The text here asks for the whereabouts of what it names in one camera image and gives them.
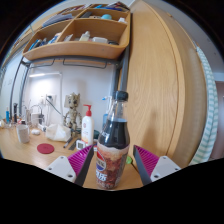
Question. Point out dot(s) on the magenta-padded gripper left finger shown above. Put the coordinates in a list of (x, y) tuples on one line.
[(61, 166)]

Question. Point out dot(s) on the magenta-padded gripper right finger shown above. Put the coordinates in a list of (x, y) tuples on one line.
[(163, 166)]

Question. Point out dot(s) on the cola bottle with black cap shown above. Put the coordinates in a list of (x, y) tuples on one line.
[(113, 146)]

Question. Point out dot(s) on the flat round red coaster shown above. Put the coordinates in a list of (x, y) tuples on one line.
[(45, 148)]

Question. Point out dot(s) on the small white digital clock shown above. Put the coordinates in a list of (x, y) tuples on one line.
[(80, 144)]

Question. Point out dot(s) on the white tissue pack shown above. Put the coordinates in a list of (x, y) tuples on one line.
[(58, 132)]

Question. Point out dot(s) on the white power strip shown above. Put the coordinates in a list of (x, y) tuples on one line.
[(42, 127)]

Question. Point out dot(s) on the white lotion bottle, red pump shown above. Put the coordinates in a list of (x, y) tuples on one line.
[(87, 130)]

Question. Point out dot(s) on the black power adapter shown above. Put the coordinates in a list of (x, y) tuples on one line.
[(41, 119)]

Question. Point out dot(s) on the wooden tree figurine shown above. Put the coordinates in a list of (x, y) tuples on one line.
[(72, 115)]

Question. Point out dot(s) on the white charger block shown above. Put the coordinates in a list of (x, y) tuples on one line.
[(35, 119)]

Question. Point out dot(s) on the blue spray bottle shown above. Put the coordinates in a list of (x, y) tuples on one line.
[(105, 118)]

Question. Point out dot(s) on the green striped towel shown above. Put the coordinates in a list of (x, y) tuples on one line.
[(208, 116)]

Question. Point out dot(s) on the black electric shaver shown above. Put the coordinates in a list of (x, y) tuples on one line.
[(15, 113)]

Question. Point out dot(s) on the blue tube bottle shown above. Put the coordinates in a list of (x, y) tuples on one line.
[(7, 116)]

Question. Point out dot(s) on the wooden wardrobe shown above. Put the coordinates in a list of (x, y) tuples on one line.
[(160, 90)]

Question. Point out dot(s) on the wooden shelf unit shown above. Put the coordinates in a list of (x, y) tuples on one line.
[(73, 50)]

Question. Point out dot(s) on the grey metal desk frame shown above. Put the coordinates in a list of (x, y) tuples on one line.
[(124, 73)]

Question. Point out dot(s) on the long wooden wall shelf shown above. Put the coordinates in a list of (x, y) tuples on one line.
[(20, 41)]

